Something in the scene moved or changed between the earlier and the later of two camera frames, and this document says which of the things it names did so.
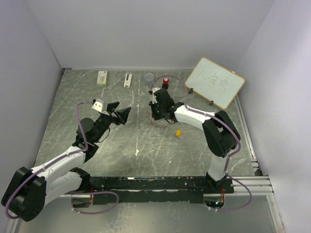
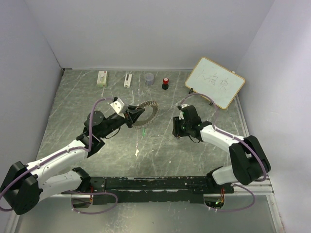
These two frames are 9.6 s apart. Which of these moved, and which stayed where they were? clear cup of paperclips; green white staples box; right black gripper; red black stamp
Moved: right black gripper
Stayed: green white staples box; red black stamp; clear cup of paperclips
